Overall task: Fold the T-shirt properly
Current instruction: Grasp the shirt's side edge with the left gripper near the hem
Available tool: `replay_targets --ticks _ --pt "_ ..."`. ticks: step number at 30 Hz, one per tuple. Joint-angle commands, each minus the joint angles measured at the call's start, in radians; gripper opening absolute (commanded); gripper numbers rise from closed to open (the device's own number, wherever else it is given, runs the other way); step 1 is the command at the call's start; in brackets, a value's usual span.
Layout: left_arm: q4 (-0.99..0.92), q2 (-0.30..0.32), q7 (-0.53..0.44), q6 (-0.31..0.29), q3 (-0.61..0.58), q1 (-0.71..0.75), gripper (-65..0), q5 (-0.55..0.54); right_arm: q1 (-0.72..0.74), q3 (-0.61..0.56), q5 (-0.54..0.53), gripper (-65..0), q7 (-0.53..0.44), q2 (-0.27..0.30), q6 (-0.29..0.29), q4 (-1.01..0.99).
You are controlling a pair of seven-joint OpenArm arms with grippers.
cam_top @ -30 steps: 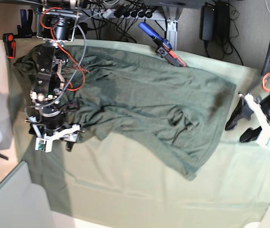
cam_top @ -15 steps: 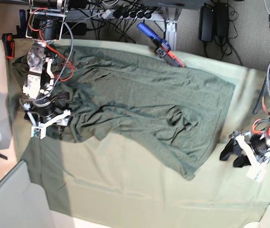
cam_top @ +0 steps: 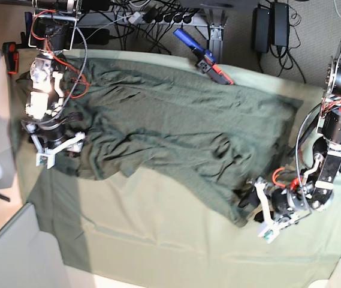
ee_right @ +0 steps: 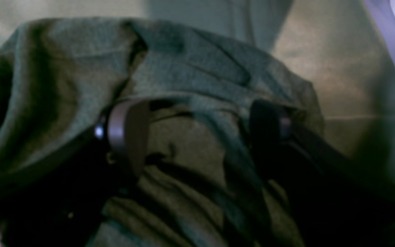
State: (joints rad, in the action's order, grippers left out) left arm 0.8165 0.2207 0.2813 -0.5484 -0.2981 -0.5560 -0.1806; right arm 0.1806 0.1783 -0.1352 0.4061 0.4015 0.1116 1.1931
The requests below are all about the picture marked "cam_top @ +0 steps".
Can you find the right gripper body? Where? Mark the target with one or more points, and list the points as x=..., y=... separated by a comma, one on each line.
x=56, y=140

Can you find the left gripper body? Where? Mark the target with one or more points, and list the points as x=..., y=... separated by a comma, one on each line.
x=288, y=204

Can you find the green long-sleeve T-shirt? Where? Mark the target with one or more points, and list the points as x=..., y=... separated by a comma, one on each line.
x=206, y=136

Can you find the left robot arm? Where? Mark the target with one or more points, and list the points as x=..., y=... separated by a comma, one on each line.
x=312, y=189

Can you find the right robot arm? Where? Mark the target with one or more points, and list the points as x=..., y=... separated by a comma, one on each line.
x=54, y=24

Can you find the blue orange clamp left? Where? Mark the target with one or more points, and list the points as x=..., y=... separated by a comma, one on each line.
x=10, y=49

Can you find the blue orange clamp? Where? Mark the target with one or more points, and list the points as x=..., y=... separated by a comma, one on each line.
x=10, y=49
x=206, y=62

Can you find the black power brick left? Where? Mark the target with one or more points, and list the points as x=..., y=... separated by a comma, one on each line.
x=95, y=37

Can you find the blue orange clamp centre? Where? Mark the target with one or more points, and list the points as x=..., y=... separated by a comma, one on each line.
x=206, y=62

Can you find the black power strip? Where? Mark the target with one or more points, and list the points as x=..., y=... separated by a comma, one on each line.
x=155, y=17

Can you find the black power adapter pair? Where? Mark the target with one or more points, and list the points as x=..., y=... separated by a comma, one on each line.
x=270, y=26

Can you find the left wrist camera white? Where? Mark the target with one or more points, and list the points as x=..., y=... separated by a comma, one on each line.
x=269, y=234

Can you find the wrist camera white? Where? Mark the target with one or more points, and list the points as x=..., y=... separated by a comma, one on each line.
x=269, y=234
x=46, y=158

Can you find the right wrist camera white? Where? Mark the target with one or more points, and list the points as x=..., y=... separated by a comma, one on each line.
x=46, y=158

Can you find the aluminium frame post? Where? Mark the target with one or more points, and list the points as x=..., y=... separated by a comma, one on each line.
x=216, y=21

